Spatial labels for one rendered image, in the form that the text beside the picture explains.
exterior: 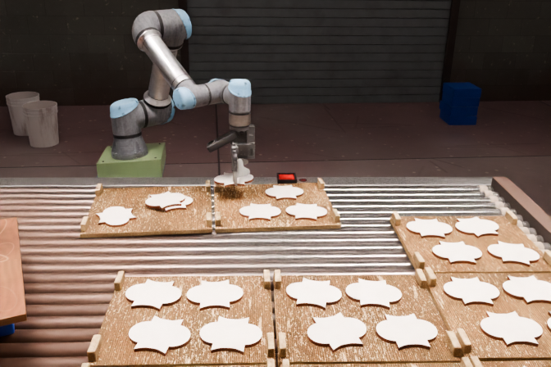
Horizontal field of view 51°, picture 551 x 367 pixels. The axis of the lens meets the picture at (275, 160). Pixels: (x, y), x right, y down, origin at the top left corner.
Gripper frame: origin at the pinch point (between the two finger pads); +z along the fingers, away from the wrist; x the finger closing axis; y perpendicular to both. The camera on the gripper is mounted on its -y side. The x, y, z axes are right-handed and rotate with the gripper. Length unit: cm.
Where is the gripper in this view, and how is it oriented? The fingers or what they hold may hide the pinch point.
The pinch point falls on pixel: (234, 178)
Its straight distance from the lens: 205.3
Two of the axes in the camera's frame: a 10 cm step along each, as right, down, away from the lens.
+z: -0.3, 9.3, 3.6
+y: 9.9, -0.1, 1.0
